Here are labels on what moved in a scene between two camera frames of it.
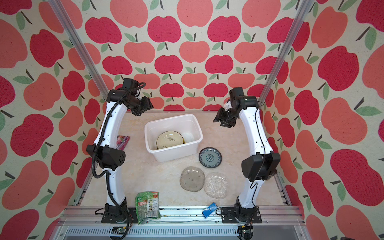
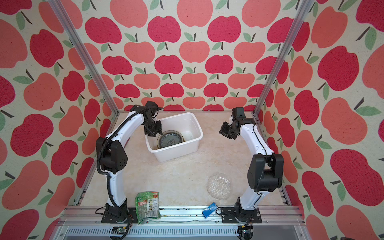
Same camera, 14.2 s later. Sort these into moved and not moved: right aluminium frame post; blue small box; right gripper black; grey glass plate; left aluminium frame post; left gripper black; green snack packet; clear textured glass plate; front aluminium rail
Moved: grey glass plate; left gripper black; right gripper black
Not moved: clear textured glass plate; front aluminium rail; left aluminium frame post; green snack packet; right aluminium frame post; blue small box
